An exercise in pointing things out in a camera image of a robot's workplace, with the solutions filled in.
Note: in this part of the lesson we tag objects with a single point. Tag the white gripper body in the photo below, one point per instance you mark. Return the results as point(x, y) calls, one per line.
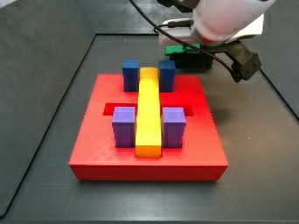
point(213, 29)

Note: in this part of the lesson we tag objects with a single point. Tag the green U-shaped block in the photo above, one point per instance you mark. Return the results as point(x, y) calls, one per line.
point(177, 49)

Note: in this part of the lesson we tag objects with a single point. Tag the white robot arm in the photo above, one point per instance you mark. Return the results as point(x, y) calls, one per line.
point(203, 6)

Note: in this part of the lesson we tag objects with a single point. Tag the red base board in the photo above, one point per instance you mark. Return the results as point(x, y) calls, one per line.
point(97, 160)

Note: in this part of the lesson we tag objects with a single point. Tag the yellow bar block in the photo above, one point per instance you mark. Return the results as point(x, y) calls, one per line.
point(148, 121)

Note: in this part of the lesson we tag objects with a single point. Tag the dark blue post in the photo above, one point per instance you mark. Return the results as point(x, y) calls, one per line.
point(131, 74)
point(167, 70)

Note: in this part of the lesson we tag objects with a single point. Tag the purple post right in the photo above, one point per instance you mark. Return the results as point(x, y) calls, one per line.
point(173, 124)

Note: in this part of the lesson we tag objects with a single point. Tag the purple post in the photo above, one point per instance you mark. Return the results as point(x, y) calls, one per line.
point(173, 124)
point(124, 126)

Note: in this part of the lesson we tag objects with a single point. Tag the purple post left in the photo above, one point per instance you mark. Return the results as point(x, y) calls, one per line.
point(124, 126)

